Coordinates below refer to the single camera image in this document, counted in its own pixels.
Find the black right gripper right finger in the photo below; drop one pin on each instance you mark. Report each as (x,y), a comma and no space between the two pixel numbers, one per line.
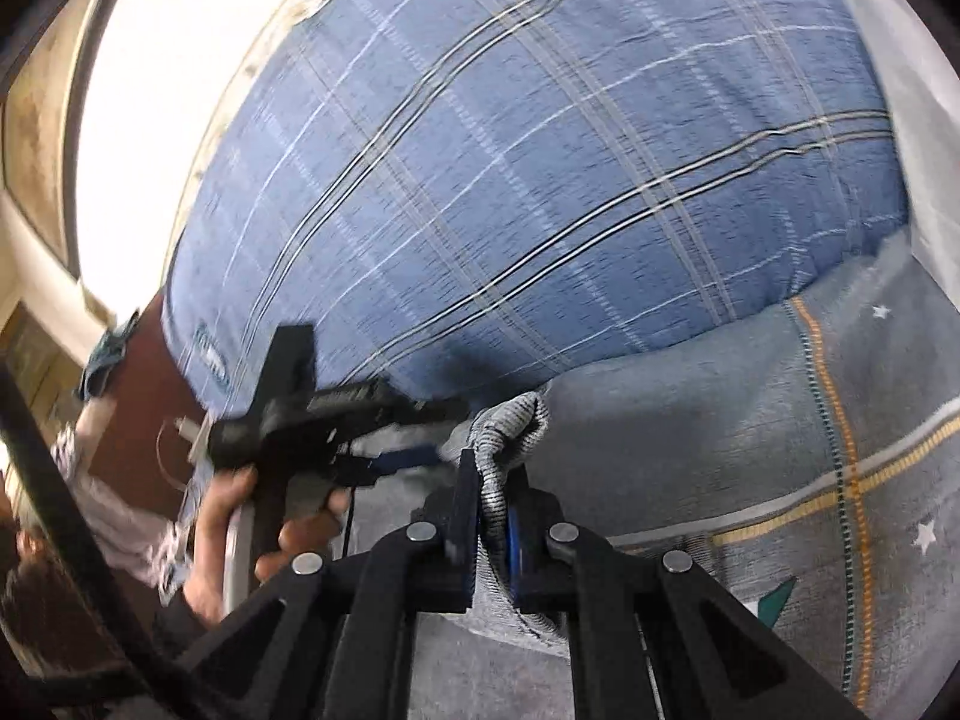
(652,636)

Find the person's left hand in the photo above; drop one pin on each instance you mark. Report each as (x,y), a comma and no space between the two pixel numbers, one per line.
(203,589)

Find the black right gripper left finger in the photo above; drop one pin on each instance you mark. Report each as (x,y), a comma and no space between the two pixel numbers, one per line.
(335,639)

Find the pink white crumpled cloth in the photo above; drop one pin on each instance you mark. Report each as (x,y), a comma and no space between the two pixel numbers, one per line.
(148,546)

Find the grey patterned bed sheet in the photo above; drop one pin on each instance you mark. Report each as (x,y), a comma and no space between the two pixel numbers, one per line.
(806,450)

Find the teal cloth on headboard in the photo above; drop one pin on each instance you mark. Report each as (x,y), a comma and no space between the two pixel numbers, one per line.
(107,354)

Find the blue plaid pillow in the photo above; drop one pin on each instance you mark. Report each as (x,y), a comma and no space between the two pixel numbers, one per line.
(470,197)

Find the brown wooden headboard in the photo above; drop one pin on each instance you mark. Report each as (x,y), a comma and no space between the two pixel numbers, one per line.
(141,455)

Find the grey denim pants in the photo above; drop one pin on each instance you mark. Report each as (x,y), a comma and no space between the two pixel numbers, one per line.
(502,438)

